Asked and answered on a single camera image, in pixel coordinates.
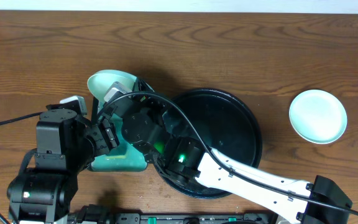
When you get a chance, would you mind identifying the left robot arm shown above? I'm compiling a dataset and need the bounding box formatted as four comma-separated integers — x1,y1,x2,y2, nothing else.
7,109,119,223

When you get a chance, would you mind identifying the black round tray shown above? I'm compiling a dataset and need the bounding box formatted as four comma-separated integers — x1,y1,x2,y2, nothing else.
161,88,262,199

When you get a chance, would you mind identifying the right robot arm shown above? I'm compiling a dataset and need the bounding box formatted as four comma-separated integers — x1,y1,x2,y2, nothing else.
94,78,352,223

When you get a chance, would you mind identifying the green yellow sponge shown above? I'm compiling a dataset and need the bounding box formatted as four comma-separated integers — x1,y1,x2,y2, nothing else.
105,155,126,160

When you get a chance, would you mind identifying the mint plate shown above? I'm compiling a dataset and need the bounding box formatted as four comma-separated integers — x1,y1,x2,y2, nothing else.
87,70,137,103
288,90,347,144

